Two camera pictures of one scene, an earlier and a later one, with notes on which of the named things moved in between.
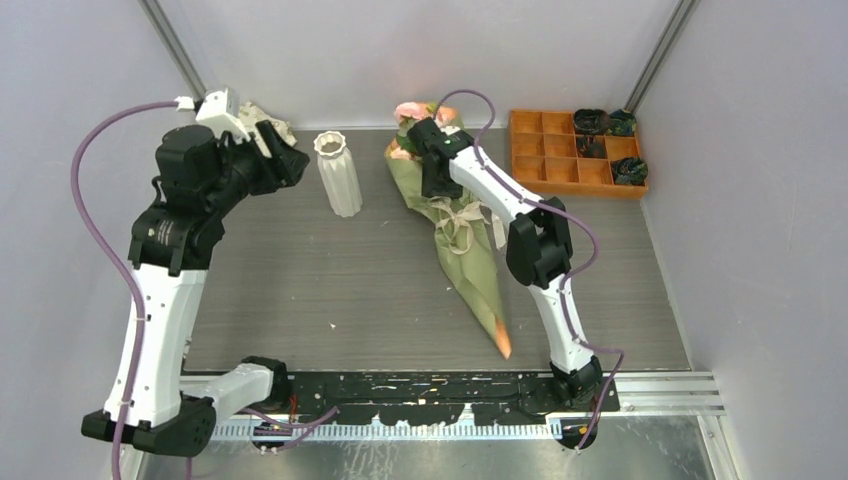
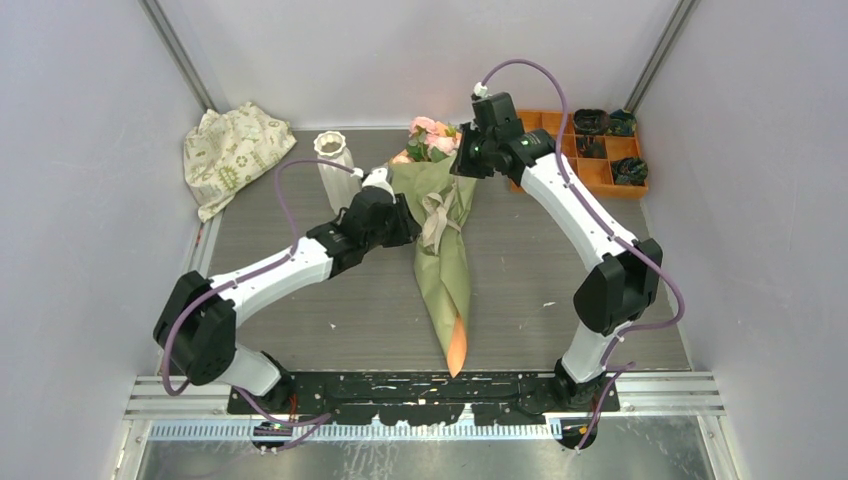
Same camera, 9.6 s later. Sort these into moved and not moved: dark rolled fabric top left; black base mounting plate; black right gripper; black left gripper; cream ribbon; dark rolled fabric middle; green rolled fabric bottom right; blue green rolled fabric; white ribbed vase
Moved: cream ribbon; black left gripper; black right gripper
Not moved: dark rolled fabric top left; dark rolled fabric middle; blue green rolled fabric; white ribbed vase; green rolled fabric bottom right; black base mounting plate
